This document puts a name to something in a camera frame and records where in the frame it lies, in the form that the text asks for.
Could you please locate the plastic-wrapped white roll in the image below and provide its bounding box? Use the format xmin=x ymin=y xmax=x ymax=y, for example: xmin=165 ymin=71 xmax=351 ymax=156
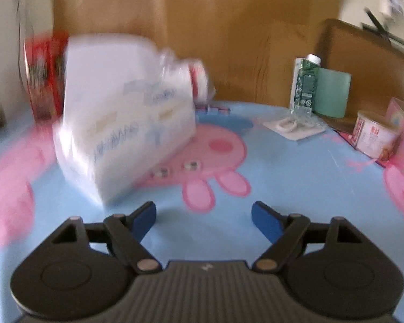
xmin=160 ymin=48 xmax=217 ymax=104

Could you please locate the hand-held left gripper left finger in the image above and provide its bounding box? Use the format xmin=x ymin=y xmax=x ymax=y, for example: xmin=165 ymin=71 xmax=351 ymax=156
xmin=50 ymin=201 xmax=163 ymax=275

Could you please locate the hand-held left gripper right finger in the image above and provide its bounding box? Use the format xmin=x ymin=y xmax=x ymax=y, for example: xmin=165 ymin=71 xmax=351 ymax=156
xmin=251 ymin=201 xmax=365 ymax=274

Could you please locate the green plastic cup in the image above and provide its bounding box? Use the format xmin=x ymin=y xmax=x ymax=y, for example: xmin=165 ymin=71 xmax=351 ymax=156
xmin=314 ymin=67 xmax=352 ymax=119

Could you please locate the green drink carton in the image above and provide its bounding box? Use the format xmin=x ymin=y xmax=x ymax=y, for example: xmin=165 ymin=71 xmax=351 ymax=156
xmin=289 ymin=54 xmax=321 ymax=114

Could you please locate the blue printed tablecloth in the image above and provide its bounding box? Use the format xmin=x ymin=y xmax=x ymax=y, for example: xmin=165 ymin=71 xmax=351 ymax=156
xmin=0 ymin=99 xmax=404 ymax=323

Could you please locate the pink label can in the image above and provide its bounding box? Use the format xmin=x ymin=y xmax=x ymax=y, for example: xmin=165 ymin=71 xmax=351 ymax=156
xmin=352 ymin=110 xmax=402 ymax=161

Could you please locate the black tape strip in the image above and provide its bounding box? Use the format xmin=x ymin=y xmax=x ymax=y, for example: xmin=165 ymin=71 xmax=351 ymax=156
xmin=362 ymin=6 xmax=404 ymax=50

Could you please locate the red box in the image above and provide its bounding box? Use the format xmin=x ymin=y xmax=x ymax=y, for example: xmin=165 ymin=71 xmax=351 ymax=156
xmin=23 ymin=31 xmax=69 ymax=121

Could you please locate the white tissue pack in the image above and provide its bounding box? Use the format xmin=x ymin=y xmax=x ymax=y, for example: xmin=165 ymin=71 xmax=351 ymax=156
xmin=53 ymin=33 xmax=198 ymax=206

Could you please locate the clear packet with hair ties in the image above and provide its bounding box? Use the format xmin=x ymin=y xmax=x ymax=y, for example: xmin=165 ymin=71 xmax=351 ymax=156
xmin=263 ymin=112 xmax=328 ymax=141

